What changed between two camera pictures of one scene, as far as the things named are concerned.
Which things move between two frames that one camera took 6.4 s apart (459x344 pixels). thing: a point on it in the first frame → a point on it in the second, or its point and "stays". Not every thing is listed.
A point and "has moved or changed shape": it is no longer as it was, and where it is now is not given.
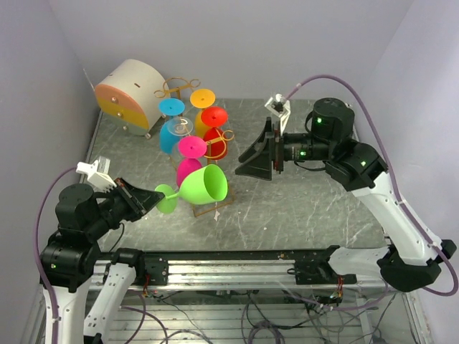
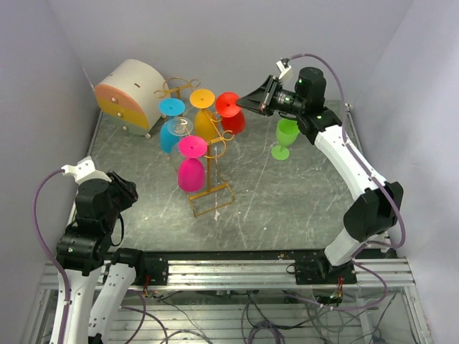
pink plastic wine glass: (190, 148) stays
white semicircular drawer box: (129, 95) stays
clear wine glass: (179, 127) stays
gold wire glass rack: (176, 85) stays
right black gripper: (269, 147) → (260, 100)
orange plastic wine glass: (201, 99) stays
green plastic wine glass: (208, 185) has moved or changed shape
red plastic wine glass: (215, 117) → (233, 121)
